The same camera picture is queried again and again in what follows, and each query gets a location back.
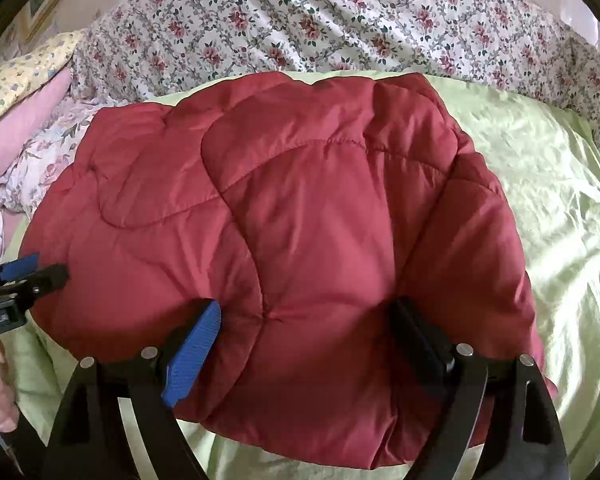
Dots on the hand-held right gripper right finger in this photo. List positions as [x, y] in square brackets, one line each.
[420, 340]

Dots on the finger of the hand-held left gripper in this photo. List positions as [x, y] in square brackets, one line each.
[20, 267]
[47, 280]

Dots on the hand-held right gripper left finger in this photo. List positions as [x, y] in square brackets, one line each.
[194, 356]

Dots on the red quilted jacket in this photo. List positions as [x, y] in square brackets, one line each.
[305, 200]

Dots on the person's left hand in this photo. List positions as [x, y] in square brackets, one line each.
[0, 395]

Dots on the pastel floral cloth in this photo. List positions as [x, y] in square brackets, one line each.
[45, 150]

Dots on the pink pillow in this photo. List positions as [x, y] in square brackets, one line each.
[15, 135]

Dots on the yellow floral pillow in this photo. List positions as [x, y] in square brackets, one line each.
[20, 77]

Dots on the light green bed sheet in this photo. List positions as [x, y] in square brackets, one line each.
[555, 200]

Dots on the rose print quilt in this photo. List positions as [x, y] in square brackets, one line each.
[305, 15]

